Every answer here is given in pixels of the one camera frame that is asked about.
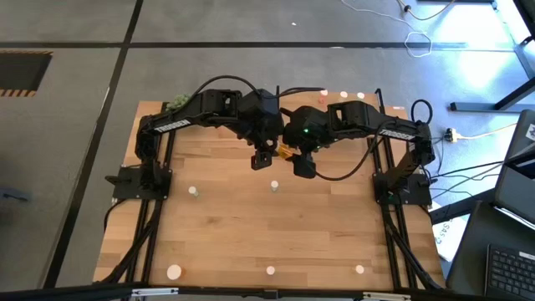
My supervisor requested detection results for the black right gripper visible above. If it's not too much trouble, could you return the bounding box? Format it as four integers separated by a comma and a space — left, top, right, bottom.
283, 106, 335, 155

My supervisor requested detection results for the green plant in white pot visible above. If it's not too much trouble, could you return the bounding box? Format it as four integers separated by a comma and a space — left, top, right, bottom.
166, 93, 194, 113

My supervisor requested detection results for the black desk leg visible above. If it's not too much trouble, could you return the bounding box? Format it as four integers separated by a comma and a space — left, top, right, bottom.
429, 187, 498, 226

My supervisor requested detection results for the white paper sheet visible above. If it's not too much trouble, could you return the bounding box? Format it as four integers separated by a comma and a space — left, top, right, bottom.
430, 200, 469, 263

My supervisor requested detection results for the dark laptop with keyboard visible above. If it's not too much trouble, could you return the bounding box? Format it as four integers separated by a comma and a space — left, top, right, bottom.
444, 199, 535, 301

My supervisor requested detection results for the grey laptop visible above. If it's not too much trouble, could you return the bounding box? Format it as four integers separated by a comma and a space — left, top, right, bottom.
494, 109, 535, 229

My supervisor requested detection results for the dark hatch with hazard stripes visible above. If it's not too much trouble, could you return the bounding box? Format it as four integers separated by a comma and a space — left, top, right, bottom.
0, 50, 54, 99

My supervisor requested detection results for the grey floor object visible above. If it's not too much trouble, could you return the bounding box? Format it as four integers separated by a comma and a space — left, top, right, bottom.
0, 182, 33, 202

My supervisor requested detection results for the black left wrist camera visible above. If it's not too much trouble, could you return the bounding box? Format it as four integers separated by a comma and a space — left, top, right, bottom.
250, 150, 273, 171

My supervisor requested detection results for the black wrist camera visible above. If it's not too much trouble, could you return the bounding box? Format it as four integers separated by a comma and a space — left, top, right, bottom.
292, 153, 318, 180
250, 150, 273, 171

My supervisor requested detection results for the wooden shelf black frame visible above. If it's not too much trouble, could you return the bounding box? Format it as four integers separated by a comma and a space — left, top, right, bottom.
273, 84, 394, 152

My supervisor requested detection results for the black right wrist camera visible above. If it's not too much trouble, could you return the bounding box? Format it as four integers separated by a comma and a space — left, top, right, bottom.
292, 153, 318, 180

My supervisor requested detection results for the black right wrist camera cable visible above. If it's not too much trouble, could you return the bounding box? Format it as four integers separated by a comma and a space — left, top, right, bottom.
313, 120, 394, 182

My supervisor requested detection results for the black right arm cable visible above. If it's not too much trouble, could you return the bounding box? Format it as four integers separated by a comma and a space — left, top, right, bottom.
410, 99, 435, 126

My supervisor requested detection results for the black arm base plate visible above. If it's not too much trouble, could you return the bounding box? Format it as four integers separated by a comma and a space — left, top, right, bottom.
372, 171, 434, 207
104, 166, 173, 201

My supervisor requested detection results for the black aluminium frame rail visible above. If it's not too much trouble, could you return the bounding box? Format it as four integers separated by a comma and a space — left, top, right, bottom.
0, 282, 448, 301
141, 125, 176, 286
395, 203, 420, 290
367, 137, 405, 290
124, 141, 162, 285

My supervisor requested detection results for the white floor cable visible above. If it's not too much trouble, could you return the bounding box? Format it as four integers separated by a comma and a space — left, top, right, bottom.
339, 0, 433, 59

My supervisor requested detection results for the orange floor cable black plug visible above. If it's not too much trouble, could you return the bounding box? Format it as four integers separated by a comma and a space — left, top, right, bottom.
395, 0, 457, 21

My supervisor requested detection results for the black power cable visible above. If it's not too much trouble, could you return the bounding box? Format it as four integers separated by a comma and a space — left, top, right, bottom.
425, 160, 509, 179

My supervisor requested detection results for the black desk leg frame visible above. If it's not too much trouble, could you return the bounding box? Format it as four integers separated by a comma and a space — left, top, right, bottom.
449, 35, 535, 113

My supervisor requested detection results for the pale power cable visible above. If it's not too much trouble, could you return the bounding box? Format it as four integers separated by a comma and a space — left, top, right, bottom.
457, 122, 519, 141

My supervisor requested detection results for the black diagonal frame brace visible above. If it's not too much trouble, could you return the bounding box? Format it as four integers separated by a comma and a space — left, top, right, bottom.
386, 217, 445, 290
99, 217, 158, 285

